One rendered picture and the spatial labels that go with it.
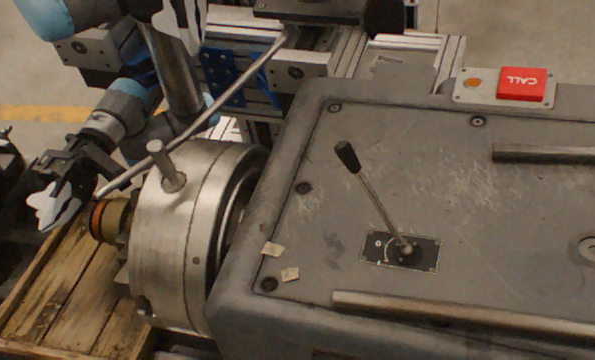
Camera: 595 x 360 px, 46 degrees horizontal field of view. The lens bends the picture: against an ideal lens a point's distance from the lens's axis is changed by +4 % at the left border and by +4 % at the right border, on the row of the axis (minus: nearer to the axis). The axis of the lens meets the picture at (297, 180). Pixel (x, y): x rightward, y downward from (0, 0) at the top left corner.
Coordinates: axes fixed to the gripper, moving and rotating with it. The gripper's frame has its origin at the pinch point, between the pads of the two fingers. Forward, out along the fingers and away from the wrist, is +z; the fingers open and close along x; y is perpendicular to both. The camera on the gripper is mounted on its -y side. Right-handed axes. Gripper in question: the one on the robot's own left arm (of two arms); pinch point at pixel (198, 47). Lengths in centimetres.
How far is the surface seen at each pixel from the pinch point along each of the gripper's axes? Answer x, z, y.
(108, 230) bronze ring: 4.4, 31.3, 18.0
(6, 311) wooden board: 6, 53, 42
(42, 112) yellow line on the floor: -147, 97, 159
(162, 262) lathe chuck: 15.0, 26.5, 1.8
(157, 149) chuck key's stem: 11.1, 10.5, 2.1
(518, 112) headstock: -10.6, 10.1, -42.7
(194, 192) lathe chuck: 8.2, 18.6, -0.9
